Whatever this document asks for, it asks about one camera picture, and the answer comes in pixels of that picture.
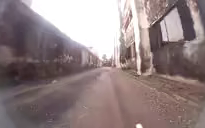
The reddish-brown dirt road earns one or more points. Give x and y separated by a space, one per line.
103 100

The tall building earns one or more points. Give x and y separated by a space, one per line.
126 33

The pale concrete pole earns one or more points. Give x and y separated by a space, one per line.
144 40

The long dark graffitied building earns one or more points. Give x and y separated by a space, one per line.
36 53

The robot's own part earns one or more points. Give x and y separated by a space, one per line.
139 126

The dirt verge strip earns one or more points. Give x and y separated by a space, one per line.
170 88

